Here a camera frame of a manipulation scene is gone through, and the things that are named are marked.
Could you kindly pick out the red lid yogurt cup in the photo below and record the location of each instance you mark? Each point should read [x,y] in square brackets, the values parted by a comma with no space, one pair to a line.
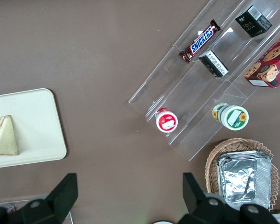
[166,121]

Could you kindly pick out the Snickers chocolate bar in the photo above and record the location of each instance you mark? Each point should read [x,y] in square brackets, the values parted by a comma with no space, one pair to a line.
[200,39]

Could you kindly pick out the red cola bottle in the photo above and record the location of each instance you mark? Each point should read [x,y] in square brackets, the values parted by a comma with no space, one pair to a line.
[9,208]

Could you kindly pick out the cream rectangular serving tray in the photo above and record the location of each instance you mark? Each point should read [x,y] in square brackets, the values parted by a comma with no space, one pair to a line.
[37,116]

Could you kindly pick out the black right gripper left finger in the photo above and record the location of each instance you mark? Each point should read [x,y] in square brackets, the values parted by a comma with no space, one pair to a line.
[58,200]

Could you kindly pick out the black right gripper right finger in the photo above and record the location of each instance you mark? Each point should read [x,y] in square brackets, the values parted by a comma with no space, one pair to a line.
[200,205]

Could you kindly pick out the light tan wicker basket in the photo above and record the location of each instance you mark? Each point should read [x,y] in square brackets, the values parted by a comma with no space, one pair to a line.
[211,163]

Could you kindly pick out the triangular sandwich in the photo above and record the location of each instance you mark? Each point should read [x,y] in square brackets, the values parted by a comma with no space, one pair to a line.
[5,137]

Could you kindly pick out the clear acrylic step shelf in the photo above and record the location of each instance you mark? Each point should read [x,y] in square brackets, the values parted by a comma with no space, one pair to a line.
[177,98]

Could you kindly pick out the green lid yogurt cup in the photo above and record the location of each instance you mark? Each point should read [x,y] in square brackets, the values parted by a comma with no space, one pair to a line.
[234,117]

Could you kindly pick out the red tartan cookie box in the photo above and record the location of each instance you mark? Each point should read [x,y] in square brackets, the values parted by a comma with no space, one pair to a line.
[270,67]

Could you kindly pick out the small black carton box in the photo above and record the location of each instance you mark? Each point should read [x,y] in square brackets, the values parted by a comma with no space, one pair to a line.
[213,63]
[252,22]

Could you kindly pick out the stack of foil trays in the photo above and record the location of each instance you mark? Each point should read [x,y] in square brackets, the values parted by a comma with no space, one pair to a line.
[240,179]

